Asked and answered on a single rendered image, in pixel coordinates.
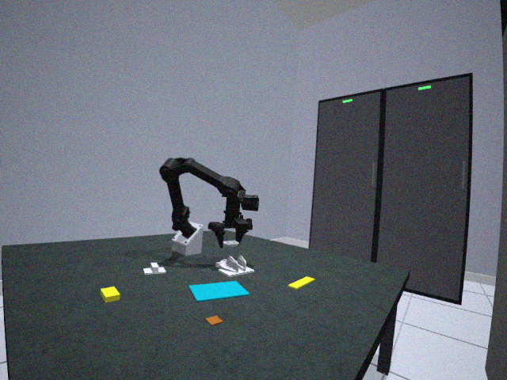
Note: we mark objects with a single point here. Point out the small orange flat square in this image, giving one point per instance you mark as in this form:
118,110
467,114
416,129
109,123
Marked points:
213,320

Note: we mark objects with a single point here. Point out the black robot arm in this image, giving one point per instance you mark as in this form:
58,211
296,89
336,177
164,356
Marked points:
227,186

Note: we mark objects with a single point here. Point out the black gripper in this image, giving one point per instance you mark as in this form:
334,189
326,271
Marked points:
218,227

